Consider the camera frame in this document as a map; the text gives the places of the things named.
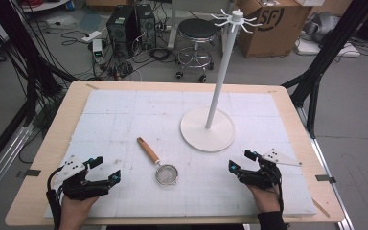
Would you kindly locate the person's left hand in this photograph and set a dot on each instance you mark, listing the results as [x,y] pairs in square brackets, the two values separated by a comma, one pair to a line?
[75,212]

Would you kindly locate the white gridded table mat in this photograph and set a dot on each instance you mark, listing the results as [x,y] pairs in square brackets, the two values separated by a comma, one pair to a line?
[108,127]

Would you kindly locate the white bench power supply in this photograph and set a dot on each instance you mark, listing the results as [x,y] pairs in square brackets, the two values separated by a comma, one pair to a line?
[97,51]

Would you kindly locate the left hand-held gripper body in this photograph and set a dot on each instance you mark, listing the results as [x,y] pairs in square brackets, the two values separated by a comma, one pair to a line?
[76,188]

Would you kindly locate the person's right hand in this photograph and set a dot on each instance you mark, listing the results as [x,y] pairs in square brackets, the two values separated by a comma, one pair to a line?
[266,199]

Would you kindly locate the black metal frame stand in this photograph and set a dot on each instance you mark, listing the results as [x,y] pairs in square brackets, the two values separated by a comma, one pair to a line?
[326,57]
[28,64]

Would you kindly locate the white hook rack stand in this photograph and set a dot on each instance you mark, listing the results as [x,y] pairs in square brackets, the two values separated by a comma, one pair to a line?
[218,83]

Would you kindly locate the slim black computer tower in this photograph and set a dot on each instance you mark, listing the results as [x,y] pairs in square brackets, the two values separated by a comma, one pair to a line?
[147,25]

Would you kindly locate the black round stool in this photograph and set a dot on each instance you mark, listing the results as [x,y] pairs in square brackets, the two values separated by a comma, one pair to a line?
[198,28]

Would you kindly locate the brown cardboard box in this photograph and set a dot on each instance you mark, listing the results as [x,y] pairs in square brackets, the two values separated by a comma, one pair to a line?
[268,35]

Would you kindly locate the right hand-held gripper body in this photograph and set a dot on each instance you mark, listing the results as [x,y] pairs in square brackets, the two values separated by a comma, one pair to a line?
[263,177]

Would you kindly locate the grey bag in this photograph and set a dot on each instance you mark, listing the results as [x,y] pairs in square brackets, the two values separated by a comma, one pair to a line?
[321,27]

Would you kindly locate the aluminium rail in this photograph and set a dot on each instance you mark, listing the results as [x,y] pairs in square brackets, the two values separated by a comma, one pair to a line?
[3,166]
[329,172]

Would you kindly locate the white power strip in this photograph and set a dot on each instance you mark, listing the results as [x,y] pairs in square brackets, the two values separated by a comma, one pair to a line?
[91,36]

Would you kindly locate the black tape strip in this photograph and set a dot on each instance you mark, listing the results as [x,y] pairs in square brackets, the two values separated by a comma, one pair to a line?
[33,172]
[325,179]

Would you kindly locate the large black computer tower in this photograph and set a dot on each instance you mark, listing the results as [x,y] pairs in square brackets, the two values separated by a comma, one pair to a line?
[121,30]

